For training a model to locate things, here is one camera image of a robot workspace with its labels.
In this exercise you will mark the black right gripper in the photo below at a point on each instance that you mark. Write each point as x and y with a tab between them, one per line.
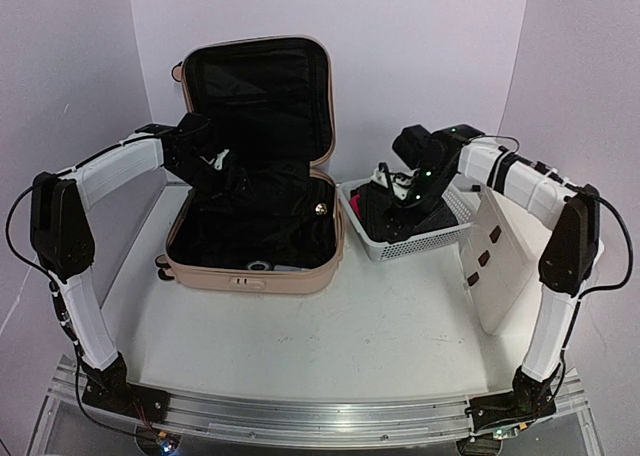
398	208

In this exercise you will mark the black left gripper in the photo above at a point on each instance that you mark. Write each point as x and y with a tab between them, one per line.
226	187

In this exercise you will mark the beige hard-shell suitcase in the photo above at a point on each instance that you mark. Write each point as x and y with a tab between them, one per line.
278	92

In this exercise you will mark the dark grey dotted garment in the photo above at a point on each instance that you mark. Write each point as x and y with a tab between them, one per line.
384	221

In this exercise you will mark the magenta red cloth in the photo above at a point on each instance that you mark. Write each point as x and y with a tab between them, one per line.
356	206

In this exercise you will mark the white perforated plastic basket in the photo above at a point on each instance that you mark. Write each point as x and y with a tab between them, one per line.
463	205

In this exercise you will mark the white plastic storage bin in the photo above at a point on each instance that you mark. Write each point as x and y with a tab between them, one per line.
499	257

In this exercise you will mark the small perfume bottle silver cap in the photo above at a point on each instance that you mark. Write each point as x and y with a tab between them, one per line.
321	209

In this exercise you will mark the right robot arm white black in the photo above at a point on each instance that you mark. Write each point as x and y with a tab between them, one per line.
571	214

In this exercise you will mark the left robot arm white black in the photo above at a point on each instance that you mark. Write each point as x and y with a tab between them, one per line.
197	151

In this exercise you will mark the round tin blue lid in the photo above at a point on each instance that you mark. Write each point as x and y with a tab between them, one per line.
259	265

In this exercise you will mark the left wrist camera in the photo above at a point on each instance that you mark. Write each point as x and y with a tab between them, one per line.
222	160

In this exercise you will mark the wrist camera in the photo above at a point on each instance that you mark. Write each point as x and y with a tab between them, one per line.
222	160
399	182

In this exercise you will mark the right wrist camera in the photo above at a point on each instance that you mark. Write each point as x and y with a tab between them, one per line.
399	182

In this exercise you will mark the aluminium front rail base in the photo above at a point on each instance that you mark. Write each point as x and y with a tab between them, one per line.
74	419

